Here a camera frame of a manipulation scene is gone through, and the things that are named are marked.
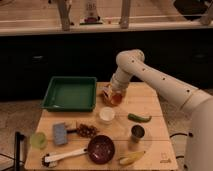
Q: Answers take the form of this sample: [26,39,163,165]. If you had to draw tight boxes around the red apple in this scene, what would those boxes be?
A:
[111,94,122,105]

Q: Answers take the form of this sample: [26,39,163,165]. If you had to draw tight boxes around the dark red frying pan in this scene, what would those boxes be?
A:
[42,135,115,167]

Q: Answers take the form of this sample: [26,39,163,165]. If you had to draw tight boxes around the light green plastic cup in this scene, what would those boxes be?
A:
[30,132,47,149]

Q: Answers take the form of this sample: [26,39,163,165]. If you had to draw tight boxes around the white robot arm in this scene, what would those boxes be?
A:
[103,49,213,171]

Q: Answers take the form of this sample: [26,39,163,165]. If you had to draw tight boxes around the yellow corn cob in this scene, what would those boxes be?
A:
[119,151,145,165]

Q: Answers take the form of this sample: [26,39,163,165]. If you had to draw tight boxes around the wooden chair leg centre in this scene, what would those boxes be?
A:
[119,0,131,29]

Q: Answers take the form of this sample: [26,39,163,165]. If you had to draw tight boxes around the small lighthouse model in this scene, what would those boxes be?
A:
[80,0,101,25]

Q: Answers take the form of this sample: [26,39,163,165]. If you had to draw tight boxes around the wooden chair leg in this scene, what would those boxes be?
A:
[56,0,70,31]
[119,0,131,29]

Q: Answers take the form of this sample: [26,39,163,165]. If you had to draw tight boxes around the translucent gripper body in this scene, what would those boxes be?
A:
[102,84,126,106]

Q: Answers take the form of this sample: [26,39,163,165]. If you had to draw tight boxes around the wooden chair leg left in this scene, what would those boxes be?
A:
[56,0,70,31]

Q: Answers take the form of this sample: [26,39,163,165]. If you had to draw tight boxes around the black cable right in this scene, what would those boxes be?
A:
[169,132,189,139]

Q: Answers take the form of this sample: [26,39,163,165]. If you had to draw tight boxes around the green chili pepper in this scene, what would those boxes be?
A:
[128,113,152,123]

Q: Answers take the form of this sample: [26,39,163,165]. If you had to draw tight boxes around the white paper cup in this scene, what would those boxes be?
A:
[99,107,115,124]

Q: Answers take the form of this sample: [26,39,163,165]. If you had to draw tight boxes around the metal cup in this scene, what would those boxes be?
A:
[131,125,145,143]

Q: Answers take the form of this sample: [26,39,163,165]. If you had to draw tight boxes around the green plastic tray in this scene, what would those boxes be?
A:
[42,76,97,112]

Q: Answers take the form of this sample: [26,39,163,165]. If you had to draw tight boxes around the black stand left of table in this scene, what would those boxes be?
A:
[0,131,26,171]

